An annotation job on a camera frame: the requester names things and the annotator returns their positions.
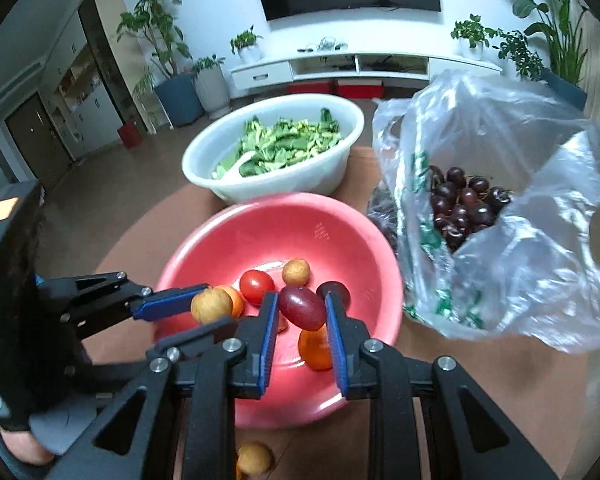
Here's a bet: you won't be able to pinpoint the small plant on cabinet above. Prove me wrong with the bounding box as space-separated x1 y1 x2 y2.
230 25 264 65

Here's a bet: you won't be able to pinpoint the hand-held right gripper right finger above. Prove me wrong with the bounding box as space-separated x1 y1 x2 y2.
324 291 561 480

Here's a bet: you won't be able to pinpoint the person's left forearm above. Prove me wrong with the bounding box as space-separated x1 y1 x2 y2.
27 395 116 456

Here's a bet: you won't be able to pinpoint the chopped green vegetables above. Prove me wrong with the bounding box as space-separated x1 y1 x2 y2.
211 107 342 180

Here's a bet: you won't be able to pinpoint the red box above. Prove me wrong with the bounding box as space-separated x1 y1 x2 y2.
337 79 383 100
286 80 333 95

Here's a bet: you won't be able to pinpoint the tangled cables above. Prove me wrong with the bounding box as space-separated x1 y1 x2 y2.
297 36 351 53

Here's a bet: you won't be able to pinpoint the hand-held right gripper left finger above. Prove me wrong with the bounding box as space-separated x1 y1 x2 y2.
45 290 280 480

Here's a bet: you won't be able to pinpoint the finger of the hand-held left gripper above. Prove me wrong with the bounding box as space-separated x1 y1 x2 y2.
35 271 212 341
147 316 241 363

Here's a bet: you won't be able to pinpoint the glass display cabinet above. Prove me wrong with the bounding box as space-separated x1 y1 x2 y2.
37 10 131 161

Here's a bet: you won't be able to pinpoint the red plastic basin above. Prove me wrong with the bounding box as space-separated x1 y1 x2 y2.
153 191 406 431

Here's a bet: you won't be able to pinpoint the white plastic basin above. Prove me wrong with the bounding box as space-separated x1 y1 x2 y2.
181 92 366 206

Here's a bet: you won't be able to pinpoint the tall plant in blue pot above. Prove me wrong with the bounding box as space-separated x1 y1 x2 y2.
116 0 205 128

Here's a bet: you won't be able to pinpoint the white spoon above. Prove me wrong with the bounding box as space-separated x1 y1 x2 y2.
211 150 258 181

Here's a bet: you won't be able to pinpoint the white television cabinet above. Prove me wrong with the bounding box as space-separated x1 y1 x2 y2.
229 50 503 92

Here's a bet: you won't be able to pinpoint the brown longan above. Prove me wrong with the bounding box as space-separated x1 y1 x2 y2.
190 287 234 325
281 258 312 287
236 442 274 477

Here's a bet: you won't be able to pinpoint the red grape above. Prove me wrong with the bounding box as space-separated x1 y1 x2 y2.
277 285 327 332

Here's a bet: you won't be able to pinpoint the red bin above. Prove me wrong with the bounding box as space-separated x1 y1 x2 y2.
117 119 143 148

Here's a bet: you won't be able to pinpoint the clear plastic bag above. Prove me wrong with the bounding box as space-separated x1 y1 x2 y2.
371 69 600 356

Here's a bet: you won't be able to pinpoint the bushy plant in white pot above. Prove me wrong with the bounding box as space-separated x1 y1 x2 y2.
450 14 498 60

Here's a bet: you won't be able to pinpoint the plant in white floor pot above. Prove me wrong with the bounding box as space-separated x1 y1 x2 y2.
190 54 231 120

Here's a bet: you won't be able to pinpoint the red tomato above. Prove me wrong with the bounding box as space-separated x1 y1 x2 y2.
239 270 276 307

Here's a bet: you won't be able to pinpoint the pile of dark cherries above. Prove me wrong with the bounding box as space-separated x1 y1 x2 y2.
427 165 513 253

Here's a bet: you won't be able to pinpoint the leafy green bush plant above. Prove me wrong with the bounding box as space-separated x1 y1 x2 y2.
492 30 546 81

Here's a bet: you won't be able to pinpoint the large plant in dark pot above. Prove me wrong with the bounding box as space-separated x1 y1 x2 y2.
485 0 591 111

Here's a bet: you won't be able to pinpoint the dark wooden door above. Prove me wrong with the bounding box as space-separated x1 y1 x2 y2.
2 92 73 191

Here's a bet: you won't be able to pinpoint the person's left hand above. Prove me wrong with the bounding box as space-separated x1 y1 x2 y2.
0 427 56 466

